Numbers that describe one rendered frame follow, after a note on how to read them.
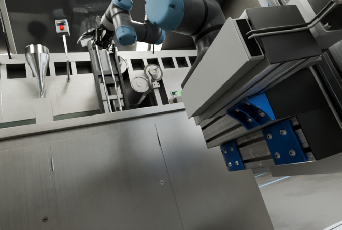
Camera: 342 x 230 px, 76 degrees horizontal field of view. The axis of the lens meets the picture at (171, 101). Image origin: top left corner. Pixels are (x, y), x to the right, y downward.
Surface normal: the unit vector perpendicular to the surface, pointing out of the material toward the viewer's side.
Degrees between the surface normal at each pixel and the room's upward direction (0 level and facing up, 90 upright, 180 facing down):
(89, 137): 90
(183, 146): 90
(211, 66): 90
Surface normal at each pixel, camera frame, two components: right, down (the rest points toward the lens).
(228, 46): -0.94, 0.19
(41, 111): 0.37, -0.37
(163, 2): -0.71, 0.14
